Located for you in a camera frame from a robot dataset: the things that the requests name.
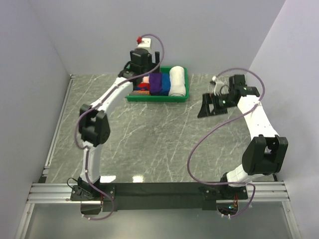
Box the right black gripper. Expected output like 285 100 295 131
197 92 235 118

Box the purple towel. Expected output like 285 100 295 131
149 73 162 96

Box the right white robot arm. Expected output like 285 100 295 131
197 75 289 200

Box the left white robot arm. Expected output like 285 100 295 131
74 48 162 200

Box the pink rolled towel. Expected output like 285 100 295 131
142 75 150 84

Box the green plastic tray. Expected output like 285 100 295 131
125 67 189 103

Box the red blue rolled towel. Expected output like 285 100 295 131
135 82 150 91

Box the orange grey rolled towel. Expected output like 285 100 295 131
130 91 151 96

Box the white rolled towel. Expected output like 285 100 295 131
168 66 186 97

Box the black base bar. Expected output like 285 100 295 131
69 183 249 212

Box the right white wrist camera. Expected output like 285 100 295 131
210 76 225 96

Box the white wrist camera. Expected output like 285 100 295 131
137 36 152 51
210 76 225 96

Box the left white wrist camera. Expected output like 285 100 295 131
137 36 152 51

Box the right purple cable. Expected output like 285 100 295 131
186 67 266 218

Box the purple cable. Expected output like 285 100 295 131
186 67 266 218
75 33 165 222

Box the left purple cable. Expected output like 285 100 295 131
75 33 165 222

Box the right aluminium side rail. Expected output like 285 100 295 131
243 74 279 182

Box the aluminium side rail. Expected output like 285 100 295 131
243 74 279 182
38 74 75 183

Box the aluminium front rail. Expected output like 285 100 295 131
26 181 290 204

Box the left aluminium side rail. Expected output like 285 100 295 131
38 74 75 183

